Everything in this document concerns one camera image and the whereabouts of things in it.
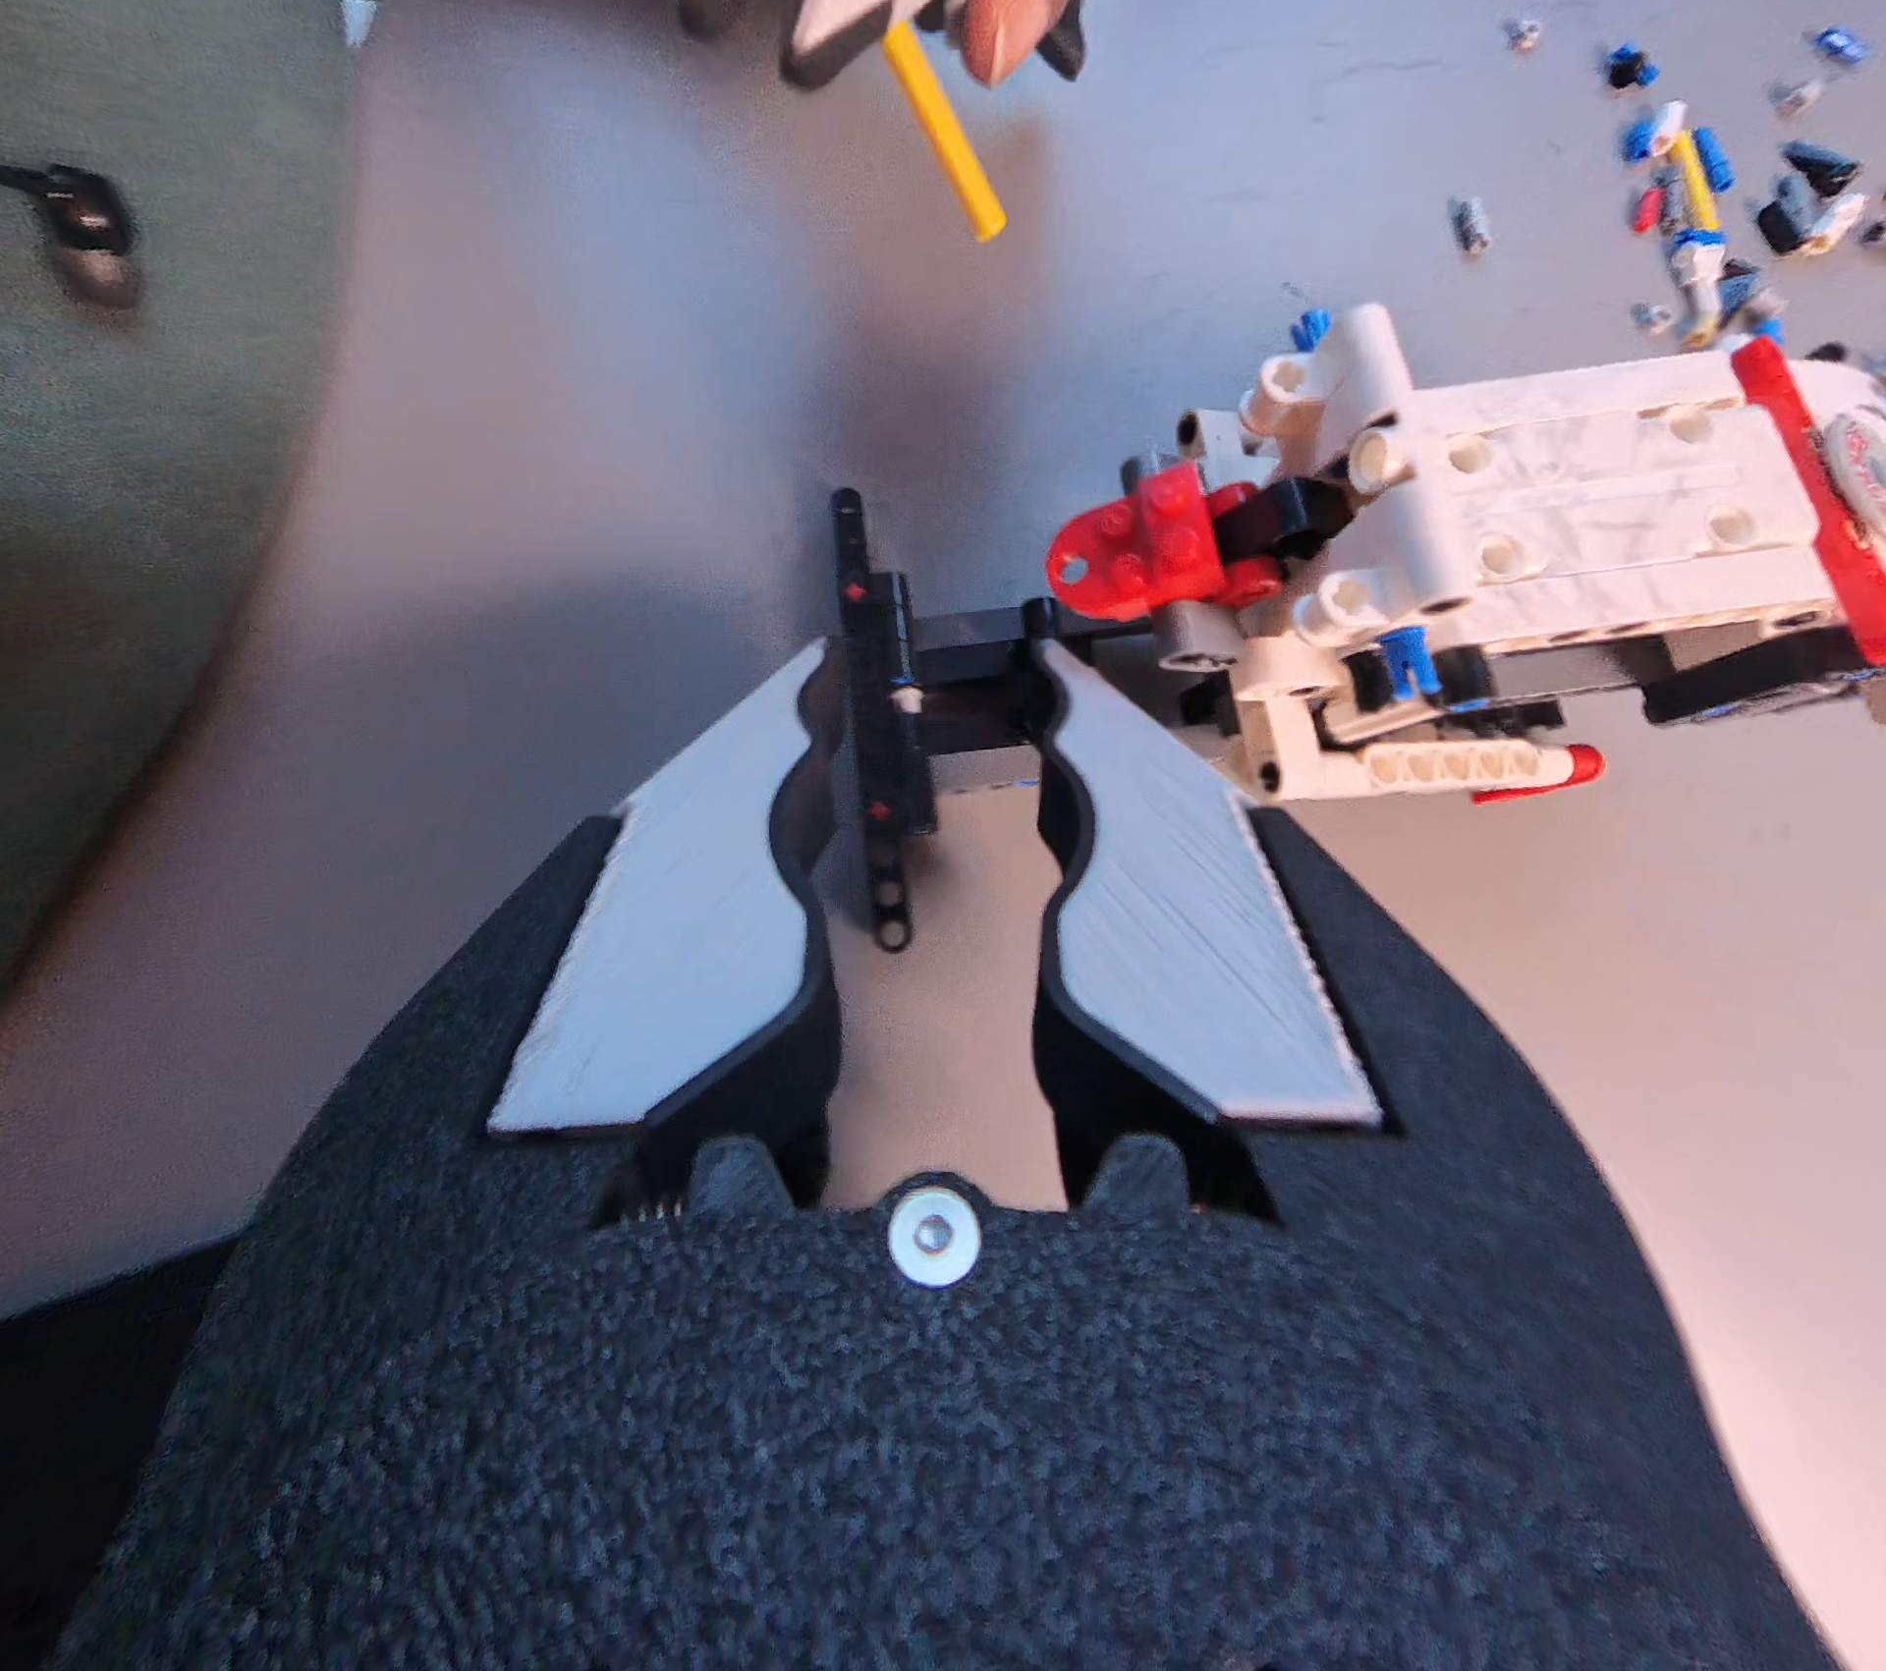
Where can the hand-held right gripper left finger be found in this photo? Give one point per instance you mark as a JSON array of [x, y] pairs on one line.
[[664, 966]]

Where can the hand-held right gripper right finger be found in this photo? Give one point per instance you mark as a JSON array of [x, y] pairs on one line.
[[1193, 949]]

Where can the yellow axle rod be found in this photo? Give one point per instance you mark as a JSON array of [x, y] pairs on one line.
[[941, 139]]

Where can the white brick toy truck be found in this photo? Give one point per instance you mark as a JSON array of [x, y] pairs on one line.
[[1548, 523]]

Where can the pile of small brick pieces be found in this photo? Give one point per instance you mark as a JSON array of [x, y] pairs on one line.
[[1694, 182]]

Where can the person's green jacket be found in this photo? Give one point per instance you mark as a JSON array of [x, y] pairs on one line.
[[148, 447]]

